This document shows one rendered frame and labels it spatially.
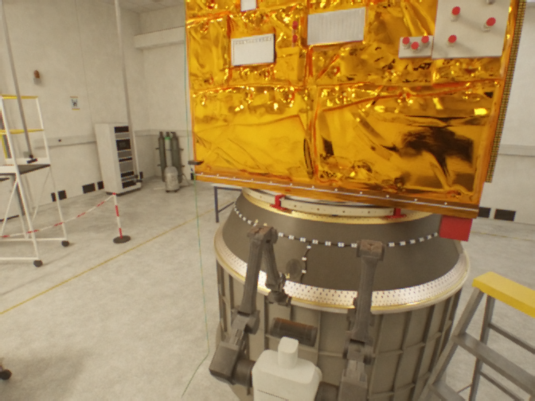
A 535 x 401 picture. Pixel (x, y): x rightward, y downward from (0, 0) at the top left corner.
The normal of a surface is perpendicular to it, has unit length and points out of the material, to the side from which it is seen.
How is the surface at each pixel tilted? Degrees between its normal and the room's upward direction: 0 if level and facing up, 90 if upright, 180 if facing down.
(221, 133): 82
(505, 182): 90
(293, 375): 0
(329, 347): 90
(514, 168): 90
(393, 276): 62
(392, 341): 90
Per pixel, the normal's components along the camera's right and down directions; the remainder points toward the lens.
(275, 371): 0.00, -0.96
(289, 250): -0.45, -0.22
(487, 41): -0.47, 0.26
